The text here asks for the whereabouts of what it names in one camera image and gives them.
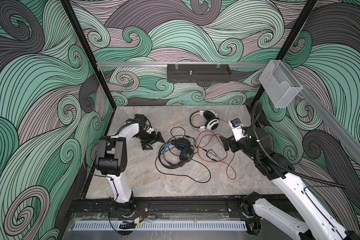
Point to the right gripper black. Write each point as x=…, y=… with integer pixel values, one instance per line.
x=227, y=141

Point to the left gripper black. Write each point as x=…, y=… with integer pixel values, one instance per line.
x=143, y=145

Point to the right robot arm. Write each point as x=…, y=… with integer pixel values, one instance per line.
x=317, y=222

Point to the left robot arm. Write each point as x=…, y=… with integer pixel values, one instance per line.
x=112, y=158

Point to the white black headphones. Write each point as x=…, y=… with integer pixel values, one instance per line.
x=211, y=117

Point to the black perforated metal tray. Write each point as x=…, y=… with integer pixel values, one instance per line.
x=200, y=74

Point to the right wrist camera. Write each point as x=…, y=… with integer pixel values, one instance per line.
x=238, y=129

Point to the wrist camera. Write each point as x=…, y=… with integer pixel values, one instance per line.
x=238, y=129
x=140, y=118

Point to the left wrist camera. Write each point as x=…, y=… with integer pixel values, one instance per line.
x=140, y=118

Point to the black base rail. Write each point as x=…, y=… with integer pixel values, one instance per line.
x=231, y=206

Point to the clear plastic wall bin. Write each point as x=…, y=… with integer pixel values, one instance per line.
x=280, y=83

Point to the aluminium rail back wall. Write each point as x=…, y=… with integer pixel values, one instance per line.
x=140, y=64

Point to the aluminium rail wall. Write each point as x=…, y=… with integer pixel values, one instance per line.
x=319, y=97
x=140, y=64

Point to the white slotted cable duct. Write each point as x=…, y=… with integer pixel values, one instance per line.
x=163, y=226

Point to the aluminium rail right wall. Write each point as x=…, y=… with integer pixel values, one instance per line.
x=319, y=97

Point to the black frame post right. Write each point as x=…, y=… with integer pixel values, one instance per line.
x=293, y=35

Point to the black frame post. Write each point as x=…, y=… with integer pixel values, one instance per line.
x=83, y=41
x=293, y=35

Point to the black frame post left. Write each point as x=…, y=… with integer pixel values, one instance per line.
x=83, y=41

